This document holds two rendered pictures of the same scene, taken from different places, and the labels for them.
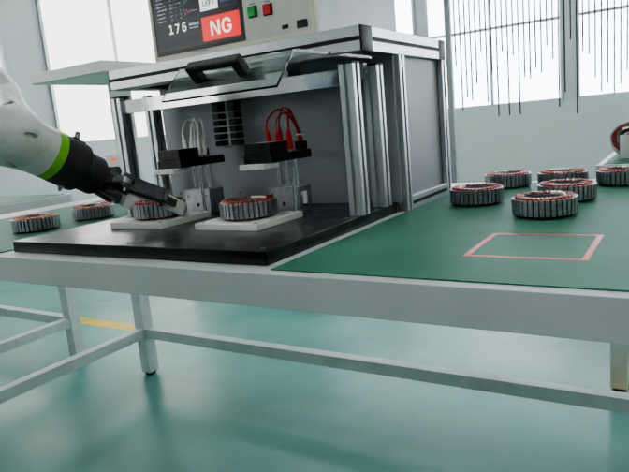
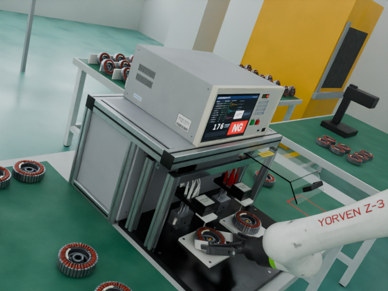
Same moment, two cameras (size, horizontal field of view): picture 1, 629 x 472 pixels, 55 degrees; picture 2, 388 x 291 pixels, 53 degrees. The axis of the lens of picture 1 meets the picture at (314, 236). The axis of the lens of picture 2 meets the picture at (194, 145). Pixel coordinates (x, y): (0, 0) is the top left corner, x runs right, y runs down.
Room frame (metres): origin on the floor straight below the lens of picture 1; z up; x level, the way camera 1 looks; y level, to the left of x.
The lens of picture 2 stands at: (1.42, 1.48, 1.60)
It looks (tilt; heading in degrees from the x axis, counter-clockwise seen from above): 23 degrees down; 272
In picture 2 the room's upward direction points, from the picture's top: 20 degrees clockwise
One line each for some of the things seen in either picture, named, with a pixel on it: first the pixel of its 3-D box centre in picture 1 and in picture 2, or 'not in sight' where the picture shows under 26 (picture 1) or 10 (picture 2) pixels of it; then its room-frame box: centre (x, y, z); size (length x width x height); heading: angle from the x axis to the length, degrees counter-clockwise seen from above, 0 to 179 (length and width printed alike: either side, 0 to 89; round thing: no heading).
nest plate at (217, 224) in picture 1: (250, 219); (244, 227); (1.15, 0.12, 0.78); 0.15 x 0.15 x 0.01; 57
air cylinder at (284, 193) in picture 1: (290, 198); (219, 202); (1.28, 0.04, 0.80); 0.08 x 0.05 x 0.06; 57
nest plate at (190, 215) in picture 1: (161, 219); (207, 245); (1.29, 0.33, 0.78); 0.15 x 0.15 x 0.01; 57
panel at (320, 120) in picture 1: (269, 140); (191, 168); (1.43, 0.09, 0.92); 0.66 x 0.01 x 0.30; 57
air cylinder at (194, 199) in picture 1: (205, 199); (181, 217); (1.41, 0.25, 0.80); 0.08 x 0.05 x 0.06; 57
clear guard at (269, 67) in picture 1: (272, 78); (278, 168); (1.12, 0.05, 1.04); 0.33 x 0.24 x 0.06; 147
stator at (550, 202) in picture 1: (544, 204); (264, 178); (1.06, -0.42, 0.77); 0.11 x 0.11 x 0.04
